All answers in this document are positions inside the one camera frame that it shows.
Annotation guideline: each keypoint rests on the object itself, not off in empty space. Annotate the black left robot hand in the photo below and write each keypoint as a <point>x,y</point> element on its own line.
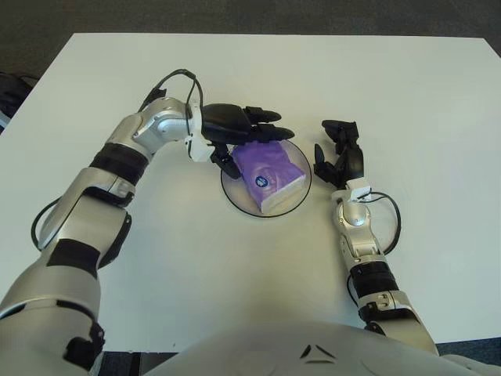
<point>223,121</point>

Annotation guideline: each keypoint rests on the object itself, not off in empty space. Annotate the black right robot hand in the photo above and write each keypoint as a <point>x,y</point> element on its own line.
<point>352,164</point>

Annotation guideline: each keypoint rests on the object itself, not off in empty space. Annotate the purple tissue paper pack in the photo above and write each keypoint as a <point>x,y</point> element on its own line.
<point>266,168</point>

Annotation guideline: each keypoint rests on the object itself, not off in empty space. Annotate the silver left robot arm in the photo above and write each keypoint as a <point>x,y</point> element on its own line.
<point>129,129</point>

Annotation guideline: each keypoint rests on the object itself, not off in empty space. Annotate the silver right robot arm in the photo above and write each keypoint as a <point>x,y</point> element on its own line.
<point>354,215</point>

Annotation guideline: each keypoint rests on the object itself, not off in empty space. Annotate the white plate with black rim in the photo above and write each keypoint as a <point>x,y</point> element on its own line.
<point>238,196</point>

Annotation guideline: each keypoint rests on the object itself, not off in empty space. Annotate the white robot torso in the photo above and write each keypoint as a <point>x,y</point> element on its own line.
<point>254,348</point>

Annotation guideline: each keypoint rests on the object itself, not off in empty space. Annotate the black bag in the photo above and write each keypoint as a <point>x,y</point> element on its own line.
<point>11,94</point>

